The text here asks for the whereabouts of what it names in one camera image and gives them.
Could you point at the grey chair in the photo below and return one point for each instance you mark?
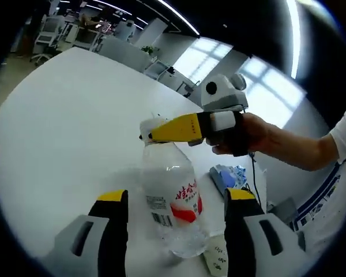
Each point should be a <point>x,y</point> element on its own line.
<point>284,212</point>

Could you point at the person's white dotted shirt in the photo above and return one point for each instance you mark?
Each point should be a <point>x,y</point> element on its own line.
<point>334,202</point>

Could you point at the clear plastic water bottle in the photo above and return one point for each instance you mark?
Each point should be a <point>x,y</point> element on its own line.
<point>173,187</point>

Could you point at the white paper cup green print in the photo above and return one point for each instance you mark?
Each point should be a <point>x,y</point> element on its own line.
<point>217,256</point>

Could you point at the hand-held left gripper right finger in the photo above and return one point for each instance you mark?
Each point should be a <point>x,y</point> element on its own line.
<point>239,231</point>

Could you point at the blue white wall poster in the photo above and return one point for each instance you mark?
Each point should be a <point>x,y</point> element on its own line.
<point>320,202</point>

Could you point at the person's right hand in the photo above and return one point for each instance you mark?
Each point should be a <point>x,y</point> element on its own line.
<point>253,135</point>

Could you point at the blue tissue pack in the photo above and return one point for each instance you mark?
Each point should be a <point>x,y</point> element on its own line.
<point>227,176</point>

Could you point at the white frame chair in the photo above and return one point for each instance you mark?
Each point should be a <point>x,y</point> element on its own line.
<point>160,70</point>

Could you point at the pale chair back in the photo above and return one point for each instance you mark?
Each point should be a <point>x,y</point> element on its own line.
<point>124,53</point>

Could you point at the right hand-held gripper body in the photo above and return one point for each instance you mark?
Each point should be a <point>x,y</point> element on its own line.
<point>222,95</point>

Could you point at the green potted plant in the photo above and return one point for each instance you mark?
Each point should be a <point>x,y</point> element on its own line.
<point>150,49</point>

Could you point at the ceiling light strip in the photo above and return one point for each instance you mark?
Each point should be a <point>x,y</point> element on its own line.
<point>294,37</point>

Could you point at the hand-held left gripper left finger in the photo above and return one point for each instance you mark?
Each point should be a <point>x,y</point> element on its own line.
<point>109,231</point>

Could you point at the large bright window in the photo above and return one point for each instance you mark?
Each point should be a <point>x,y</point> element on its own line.
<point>202,57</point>
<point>274,98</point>

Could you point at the white office swivel chair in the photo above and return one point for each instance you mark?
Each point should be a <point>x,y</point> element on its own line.
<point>47,37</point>

